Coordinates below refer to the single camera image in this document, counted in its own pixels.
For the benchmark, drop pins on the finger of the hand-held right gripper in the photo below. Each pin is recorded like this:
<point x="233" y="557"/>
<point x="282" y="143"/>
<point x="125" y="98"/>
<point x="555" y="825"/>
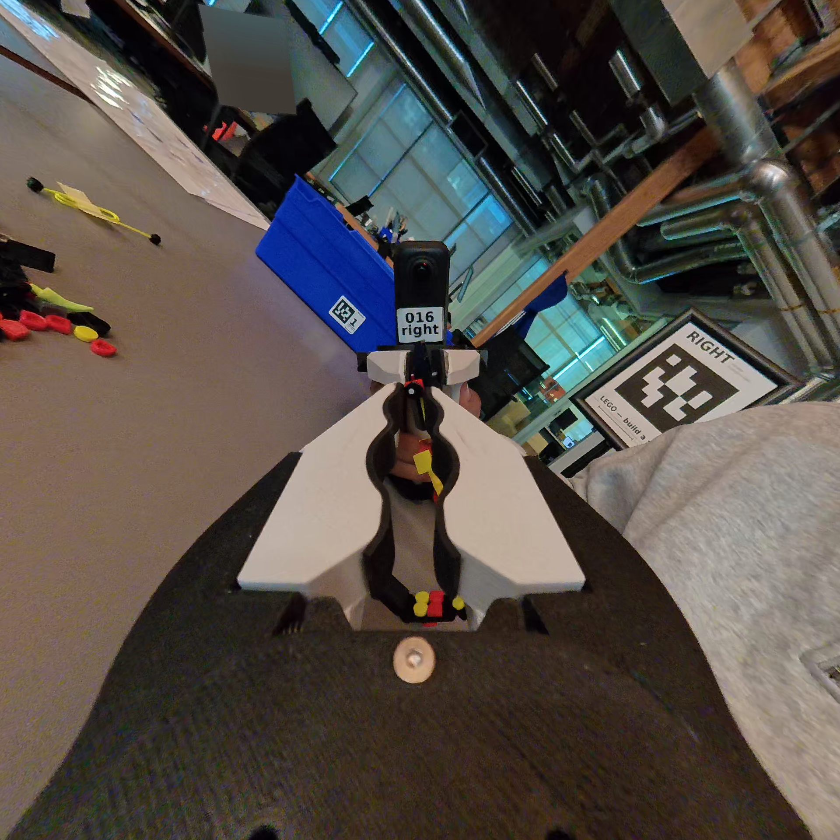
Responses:
<point x="463" y="365"/>
<point x="387" y="366"/>

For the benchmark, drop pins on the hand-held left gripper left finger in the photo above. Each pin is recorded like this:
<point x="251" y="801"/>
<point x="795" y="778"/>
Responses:
<point x="315" y="518"/>

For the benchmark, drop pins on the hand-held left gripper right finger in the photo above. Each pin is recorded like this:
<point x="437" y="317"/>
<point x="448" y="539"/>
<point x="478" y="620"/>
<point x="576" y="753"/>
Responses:
<point x="512" y="518"/>

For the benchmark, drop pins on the black red yellow lego model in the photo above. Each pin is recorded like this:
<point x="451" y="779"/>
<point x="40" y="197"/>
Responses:
<point x="426" y="466"/>

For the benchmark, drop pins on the pile of lego pieces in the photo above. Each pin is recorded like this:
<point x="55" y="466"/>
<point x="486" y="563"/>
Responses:
<point x="39" y="321"/>

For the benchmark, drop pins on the person's right forearm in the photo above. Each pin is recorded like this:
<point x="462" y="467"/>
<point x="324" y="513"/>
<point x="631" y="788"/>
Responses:
<point x="735" y="558"/>

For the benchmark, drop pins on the neon yellow lego axle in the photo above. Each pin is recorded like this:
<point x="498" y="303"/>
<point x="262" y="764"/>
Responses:
<point x="134" y="229"/>

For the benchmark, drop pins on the person's right hand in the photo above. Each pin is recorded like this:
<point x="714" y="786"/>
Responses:
<point x="470" y="400"/>

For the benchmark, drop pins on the cardboard box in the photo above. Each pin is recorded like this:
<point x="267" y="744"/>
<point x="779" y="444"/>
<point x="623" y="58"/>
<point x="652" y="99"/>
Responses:
<point x="508" y="417"/>

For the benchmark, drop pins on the wooden workbench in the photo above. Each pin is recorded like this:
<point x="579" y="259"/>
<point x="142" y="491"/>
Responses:
<point x="367" y="226"/>

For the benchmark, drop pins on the blue plastic bin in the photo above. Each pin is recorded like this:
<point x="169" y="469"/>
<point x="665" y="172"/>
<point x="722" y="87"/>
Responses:
<point x="315" y="262"/>

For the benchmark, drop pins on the black monitor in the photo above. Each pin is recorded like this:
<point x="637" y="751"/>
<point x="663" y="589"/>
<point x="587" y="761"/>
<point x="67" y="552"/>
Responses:
<point x="282" y="157"/>

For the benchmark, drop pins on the wooden ceiling beam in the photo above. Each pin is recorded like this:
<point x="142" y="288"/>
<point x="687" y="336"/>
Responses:
<point x="610" y="223"/>

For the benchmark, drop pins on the black framed marker sign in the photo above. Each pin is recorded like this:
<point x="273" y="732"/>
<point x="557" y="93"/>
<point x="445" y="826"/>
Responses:
<point x="682" y="387"/>

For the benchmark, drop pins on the white paper sheet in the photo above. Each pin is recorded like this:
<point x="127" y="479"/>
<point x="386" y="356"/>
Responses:
<point x="144" y="111"/>

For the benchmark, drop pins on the small beige paper tag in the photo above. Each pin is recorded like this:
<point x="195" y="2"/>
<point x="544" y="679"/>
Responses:
<point x="82" y="200"/>

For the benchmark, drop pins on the large metal ceiling pipe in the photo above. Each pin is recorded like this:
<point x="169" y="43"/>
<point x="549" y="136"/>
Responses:
<point x="774" y="210"/>

